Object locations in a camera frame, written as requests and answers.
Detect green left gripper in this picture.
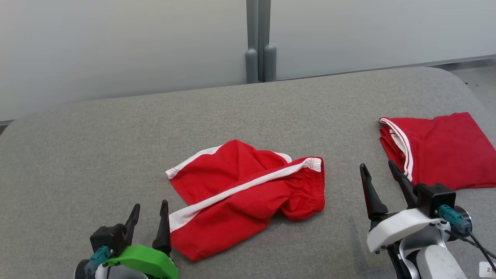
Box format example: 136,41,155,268
102,200,179,279

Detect grey fabric sofa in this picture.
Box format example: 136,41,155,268
0,67,496,279

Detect white cable label tag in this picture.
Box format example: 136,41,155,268
479,261,496,278

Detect grey partition post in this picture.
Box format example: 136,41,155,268
263,43,277,82
245,48,259,84

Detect red shorts with white stripes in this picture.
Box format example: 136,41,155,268
165,139,326,262

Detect teal cable connector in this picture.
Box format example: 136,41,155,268
84,246,113,274
437,204,473,236

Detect teal right cable connector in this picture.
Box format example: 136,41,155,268
437,204,473,236

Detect teal left cable connector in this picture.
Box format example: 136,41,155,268
84,246,113,274

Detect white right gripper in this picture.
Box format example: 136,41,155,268
359,160,443,255

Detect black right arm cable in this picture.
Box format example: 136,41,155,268
444,228,496,272

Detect red Bulls 23 jersey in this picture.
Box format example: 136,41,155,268
379,112,496,191

